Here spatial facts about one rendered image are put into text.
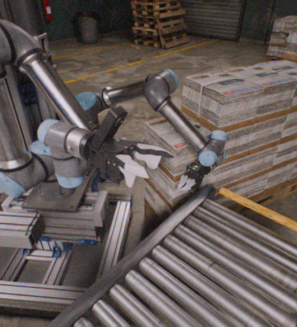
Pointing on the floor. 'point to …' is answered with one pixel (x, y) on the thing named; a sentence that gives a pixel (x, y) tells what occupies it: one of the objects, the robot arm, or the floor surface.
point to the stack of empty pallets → (151, 30)
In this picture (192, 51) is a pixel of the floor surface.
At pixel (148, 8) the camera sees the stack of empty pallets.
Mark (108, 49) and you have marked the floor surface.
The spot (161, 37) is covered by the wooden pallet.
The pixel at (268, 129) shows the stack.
